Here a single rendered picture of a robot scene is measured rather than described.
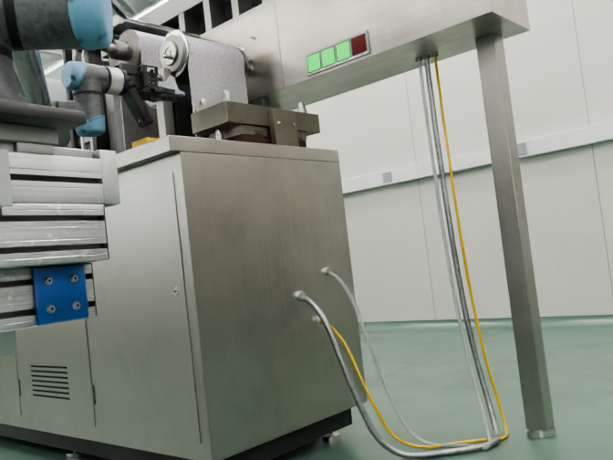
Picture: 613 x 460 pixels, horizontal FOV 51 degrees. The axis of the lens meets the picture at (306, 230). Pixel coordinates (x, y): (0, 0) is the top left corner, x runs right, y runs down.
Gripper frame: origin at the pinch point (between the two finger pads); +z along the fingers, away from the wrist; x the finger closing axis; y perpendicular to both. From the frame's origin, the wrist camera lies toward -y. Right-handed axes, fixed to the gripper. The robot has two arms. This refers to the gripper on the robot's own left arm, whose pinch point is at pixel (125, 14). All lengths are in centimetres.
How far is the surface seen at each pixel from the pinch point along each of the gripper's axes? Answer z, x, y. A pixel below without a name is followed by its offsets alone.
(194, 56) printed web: 22.2, -5.2, 4.7
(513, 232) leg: 99, -80, -17
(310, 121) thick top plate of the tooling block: 59, -25, 5
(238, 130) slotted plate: 38.5, -22.9, -17.4
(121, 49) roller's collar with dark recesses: 10.6, 23.1, 7.6
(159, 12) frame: 19, 49, 54
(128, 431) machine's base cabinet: 69, 4, -97
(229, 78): 35.8, -5.2, 9.6
